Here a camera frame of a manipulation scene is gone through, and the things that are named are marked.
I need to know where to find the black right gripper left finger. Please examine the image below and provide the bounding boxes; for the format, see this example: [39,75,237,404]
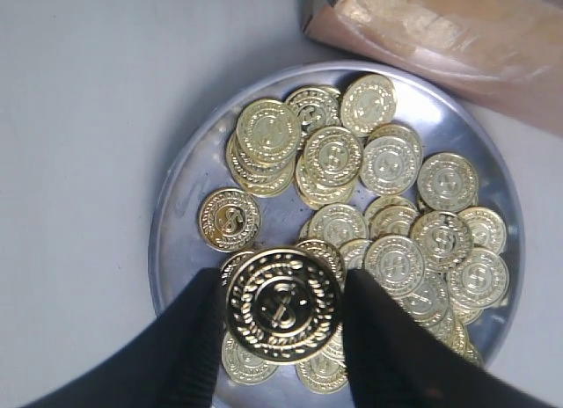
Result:
[31,267,223,407]

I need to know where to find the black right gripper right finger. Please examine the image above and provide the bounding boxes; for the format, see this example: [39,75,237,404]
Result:
[343,269,546,407]

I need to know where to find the gold coin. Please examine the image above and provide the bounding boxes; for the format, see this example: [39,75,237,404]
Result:
[224,246,343,365]
[198,187,262,252]

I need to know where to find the brown cardboard coin box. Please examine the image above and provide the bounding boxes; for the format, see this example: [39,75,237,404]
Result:
[302,0,562,135]

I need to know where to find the round steel plate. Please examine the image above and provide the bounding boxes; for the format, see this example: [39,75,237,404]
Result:
[148,60,525,407]

